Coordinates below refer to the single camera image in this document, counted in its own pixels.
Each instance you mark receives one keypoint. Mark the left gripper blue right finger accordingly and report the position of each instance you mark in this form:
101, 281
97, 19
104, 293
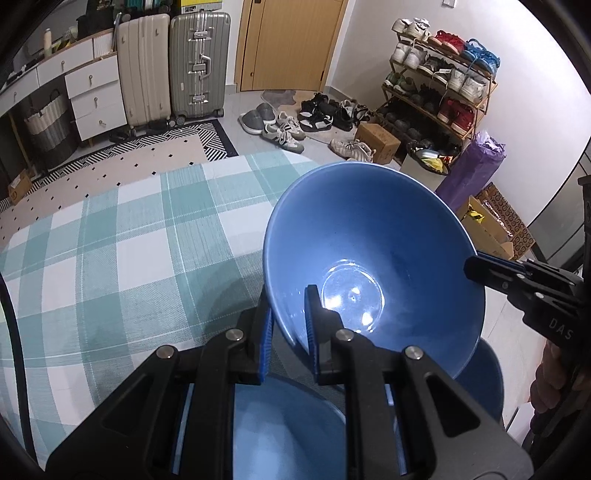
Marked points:
313, 317

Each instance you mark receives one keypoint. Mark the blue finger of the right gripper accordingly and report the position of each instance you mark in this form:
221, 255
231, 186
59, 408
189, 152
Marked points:
504, 276

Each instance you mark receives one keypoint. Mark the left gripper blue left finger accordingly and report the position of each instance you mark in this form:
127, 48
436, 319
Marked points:
266, 340

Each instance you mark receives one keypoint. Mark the blue bowl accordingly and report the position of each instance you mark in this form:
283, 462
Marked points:
285, 430
385, 252
482, 378

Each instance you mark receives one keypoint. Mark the right hand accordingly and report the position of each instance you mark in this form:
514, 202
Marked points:
549, 379

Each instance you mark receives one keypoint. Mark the patterned cardboard box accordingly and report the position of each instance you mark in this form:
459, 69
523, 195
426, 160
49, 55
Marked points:
494, 226

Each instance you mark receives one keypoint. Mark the purple yoga mat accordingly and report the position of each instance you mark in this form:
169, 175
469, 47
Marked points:
472, 171

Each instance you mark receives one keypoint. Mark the teal checked tablecloth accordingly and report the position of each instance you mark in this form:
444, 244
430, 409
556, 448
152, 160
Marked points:
172, 259

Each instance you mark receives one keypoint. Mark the brown box by rack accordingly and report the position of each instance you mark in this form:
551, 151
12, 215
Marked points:
383, 143

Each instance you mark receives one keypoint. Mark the grey slippers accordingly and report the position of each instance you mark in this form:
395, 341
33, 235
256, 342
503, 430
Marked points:
255, 121

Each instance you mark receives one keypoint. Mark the wooden shoe rack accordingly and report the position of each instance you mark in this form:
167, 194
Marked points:
438, 89

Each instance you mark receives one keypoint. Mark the dotted beige rug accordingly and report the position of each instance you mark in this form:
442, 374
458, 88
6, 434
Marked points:
112, 167

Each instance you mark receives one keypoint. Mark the wooden door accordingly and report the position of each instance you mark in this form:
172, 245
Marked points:
287, 45

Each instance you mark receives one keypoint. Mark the small cardboard box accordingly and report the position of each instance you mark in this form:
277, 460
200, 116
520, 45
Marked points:
19, 187

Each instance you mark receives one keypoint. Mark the silver suitcase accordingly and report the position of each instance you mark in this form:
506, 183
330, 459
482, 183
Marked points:
198, 57

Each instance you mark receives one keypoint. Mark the woven laundry basket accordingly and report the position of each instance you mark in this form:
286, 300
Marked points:
49, 122

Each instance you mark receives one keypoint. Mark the white drawer desk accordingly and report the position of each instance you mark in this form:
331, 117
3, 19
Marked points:
89, 68

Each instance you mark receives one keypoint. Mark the beige suitcase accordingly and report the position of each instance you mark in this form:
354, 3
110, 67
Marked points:
142, 51

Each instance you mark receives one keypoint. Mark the yellow shoe box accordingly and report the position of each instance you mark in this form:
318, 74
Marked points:
192, 6

